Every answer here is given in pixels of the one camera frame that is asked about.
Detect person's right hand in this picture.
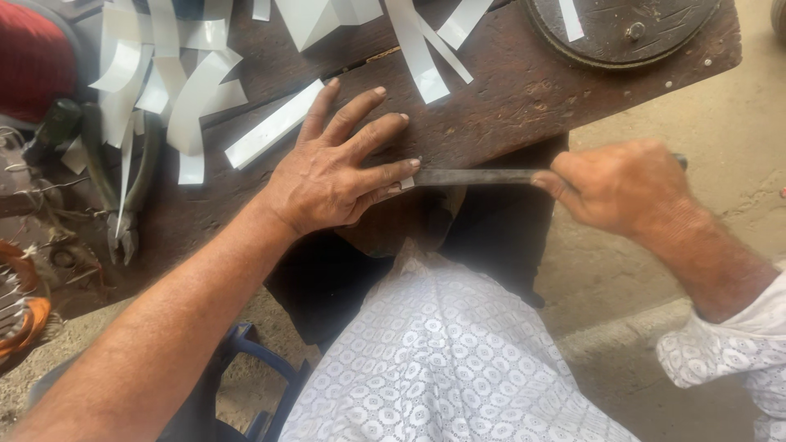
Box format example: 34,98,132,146
531,138,702,239

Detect person's left hand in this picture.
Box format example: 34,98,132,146
259,77,423,239

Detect dark metal blade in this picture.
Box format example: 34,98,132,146
413,153,689,189

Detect long rectangular white strip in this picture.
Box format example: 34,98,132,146
224,79,326,171

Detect pile of white paper strips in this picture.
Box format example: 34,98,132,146
59,0,496,185

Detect round dark metal disc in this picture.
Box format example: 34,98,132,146
525,0,723,70

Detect short white strip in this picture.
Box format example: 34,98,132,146
558,0,586,43

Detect blue plastic stool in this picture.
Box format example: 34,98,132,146
216,322,315,442

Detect white patterned garment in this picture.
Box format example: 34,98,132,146
278,238,786,442

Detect copper wound motor stator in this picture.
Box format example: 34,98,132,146
0,238,55,372

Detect green-handled pliers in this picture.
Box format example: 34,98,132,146
80,101,165,268

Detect dark green tool handle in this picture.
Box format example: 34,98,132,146
25,98,84,165

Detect tangle of scrap wires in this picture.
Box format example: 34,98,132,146
0,126,108,292

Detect red wire spool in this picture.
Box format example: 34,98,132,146
0,0,84,125

